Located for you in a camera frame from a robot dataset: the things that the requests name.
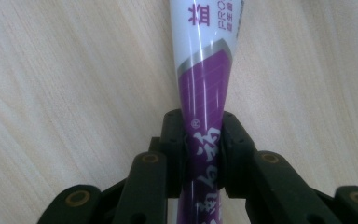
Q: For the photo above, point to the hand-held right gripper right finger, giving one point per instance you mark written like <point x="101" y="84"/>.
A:
<point x="237" y="155"/>

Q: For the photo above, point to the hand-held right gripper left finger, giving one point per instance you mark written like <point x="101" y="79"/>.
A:
<point x="172" y="149"/>

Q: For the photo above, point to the white and purple toothpaste tube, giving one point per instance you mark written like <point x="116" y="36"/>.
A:
<point x="202" y="93"/>

